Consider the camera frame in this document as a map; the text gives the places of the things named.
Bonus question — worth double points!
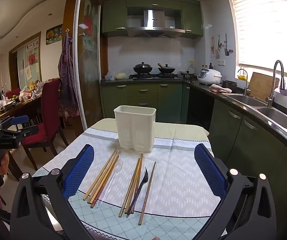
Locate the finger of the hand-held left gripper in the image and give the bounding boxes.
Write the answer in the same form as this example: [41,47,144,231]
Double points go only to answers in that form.
[0,115,29,131]
[9,125,39,140]

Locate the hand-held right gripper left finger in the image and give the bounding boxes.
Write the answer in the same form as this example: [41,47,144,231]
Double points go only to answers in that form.
[10,144,95,240]

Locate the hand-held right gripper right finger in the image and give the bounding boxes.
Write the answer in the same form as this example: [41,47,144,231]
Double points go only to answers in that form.
[193,144,277,240]

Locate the clear plastic spoon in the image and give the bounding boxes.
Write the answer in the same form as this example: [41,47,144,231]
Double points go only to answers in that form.
[97,159,124,208]

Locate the black plastic fork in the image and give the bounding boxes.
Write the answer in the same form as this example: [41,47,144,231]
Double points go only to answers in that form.
[127,166,150,215]

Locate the dark brown wooden chopstick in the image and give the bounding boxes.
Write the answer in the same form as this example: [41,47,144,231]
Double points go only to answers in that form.
[138,161,157,225]

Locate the white plastic utensil holder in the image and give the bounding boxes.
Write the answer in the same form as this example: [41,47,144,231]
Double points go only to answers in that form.
[114,105,157,153]

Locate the cluttered wooden dining table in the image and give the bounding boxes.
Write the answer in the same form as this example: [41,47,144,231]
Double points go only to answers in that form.
[0,90,44,120]

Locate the red dining chair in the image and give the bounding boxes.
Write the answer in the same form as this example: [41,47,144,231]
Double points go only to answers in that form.
[5,88,21,99]
[21,79,69,170]

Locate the patterned white tablecloth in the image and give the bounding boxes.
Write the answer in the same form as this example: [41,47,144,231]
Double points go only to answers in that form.
[32,118,227,240]

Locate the green lower kitchen cabinets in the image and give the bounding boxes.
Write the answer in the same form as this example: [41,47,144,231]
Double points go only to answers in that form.
[101,80,287,240]

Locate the green kitchen cabinets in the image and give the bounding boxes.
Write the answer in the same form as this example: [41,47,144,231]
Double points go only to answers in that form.
[101,0,204,39]
[101,80,287,240]

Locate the paper-covered glass door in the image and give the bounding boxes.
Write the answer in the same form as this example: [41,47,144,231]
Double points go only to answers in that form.
[17,31,42,90]

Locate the purple checked apron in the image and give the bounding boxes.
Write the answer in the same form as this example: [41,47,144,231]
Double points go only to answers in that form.
[58,34,80,118]

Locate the pink white cloth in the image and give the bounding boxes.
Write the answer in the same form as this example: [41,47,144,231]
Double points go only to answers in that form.
[208,84,232,94]

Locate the steel double sink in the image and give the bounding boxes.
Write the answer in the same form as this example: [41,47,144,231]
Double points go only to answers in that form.
[221,92,287,133]

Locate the black pot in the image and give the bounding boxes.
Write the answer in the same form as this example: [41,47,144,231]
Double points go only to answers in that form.
[222,80,238,90]

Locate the small steel faucet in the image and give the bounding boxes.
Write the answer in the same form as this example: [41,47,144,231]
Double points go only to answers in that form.
[237,68,249,96]

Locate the white rice cooker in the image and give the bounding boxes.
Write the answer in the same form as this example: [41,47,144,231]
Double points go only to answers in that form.
[197,68,222,85]

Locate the tall steel faucet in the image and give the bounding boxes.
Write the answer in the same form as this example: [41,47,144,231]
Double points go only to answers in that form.
[265,59,286,108]

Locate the sliding glass door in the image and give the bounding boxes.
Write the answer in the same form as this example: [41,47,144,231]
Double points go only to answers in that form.
[73,0,104,133]

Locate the small steel pot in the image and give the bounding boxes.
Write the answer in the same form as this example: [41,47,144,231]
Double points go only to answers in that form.
[180,70,195,80]

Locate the wooden cutting board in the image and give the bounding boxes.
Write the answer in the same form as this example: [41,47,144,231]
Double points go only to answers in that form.
[247,72,280,103]

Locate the plastic bag with food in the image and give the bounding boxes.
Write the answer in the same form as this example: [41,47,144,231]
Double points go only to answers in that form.
[105,72,130,81]

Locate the black gas stove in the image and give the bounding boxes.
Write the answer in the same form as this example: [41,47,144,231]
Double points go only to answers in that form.
[129,73,181,81]

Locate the black wok with lid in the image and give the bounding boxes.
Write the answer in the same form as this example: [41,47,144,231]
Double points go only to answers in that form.
[157,63,176,75]
[133,62,153,75]

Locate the white hanging spatula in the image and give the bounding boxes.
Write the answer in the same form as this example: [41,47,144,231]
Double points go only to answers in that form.
[215,35,221,60]

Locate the grey hanging spatula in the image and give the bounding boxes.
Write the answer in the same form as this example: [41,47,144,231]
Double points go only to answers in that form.
[224,33,230,57]

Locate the green upper kitchen cabinets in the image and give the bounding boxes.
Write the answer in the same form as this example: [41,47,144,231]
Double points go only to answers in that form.
[101,0,204,39]

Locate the white window blind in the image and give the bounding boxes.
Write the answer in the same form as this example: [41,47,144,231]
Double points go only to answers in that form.
[226,0,287,79]

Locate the steel range hood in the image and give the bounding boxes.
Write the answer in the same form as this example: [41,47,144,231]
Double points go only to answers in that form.
[127,9,186,38]

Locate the wall poster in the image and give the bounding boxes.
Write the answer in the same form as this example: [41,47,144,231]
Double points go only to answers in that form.
[45,24,63,46]

